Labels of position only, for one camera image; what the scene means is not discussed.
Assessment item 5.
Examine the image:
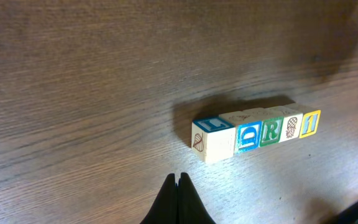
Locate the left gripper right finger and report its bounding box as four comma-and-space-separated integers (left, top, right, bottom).
178, 172, 216, 224

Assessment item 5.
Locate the wooden block blue D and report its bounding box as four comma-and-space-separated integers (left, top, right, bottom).
219, 111, 262, 154

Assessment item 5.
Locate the wooden block green R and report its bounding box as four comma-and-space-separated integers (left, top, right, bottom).
244, 108, 284, 147

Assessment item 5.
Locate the wooden block yellow face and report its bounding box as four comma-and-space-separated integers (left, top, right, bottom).
285, 103, 321, 138

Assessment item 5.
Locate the wooden block pineapple yellow O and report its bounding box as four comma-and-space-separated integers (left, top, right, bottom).
268, 106, 303, 142

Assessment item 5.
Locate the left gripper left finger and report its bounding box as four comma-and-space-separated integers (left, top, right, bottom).
140, 174, 178, 224

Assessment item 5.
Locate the wooden block letter E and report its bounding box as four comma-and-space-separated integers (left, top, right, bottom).
190, 117, 236, 164

